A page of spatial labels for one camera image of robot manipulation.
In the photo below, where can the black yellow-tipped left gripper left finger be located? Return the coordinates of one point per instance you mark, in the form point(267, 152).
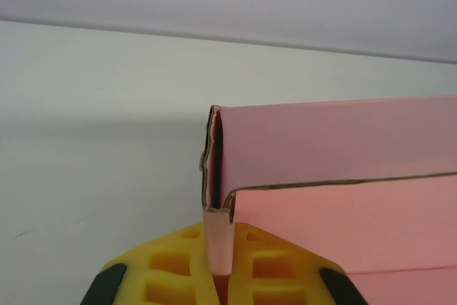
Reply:
point(160, 265)

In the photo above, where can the black yellow-tipped left gripper right finger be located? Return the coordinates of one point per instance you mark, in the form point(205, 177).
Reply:
point(278, 273)

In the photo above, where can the pink cardboard box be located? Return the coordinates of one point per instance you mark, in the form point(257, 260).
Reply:
point(321, 140)

